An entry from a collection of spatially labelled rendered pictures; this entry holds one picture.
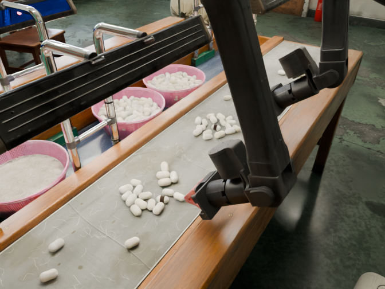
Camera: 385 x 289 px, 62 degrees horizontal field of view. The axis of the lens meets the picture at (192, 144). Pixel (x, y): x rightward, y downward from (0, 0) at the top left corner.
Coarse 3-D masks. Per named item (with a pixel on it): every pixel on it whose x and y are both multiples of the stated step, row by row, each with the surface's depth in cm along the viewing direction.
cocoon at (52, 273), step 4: (44, 272) 64; (48, 272) 64; (52, 272) 64; (56, 272) 64; (40, 276) 63; (44, 276) 63; (48, 276) 63; (52, 276) 64; (56, 276) 64; (40, 280) 63; (44, 280) 63
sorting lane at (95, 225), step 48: (288, 48) 173; (144, 144) 102; (192, 144) 102; (96, 192) 85; (48, 240) 72; (96, 240) 72; (144, 240) 72; (0, 288) 63; (48, 288) 63; (96, 288) 63
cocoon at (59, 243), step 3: (57, 240) 70; (60, 240) 70; (63, 240) 70; (51, 243) 70; (54, 243) 69; (57, 243) 69; (60, 243) 70; (63, 243) 70; (51, 246) 69; (54, 246) 69; (57, 246) 69; (60, 246) 70; (51, 249) 69; (54, 249) 69; (57, 249) 70
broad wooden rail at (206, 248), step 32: (352, 64) 148; (320, 96) 123; (288, 128) 105; (320, 128) 123; (192, 224) 75; (224, 224) 73; (256, 224) 81; (192, 256) 66; (224, 256) 66; (160, 288) 60; (192, 288) 60; (224, 288) 75
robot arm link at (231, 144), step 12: (228, 144) 60; (240, 144) 60; (216, 156) 60; (228, 156) 59; (240, 156) 59; (216, 168) 62; (228, 168) 60; (240, 168) 59; (252, 192) 56; (264, 192) 54; (252, 204) 58; (264, 204) 55
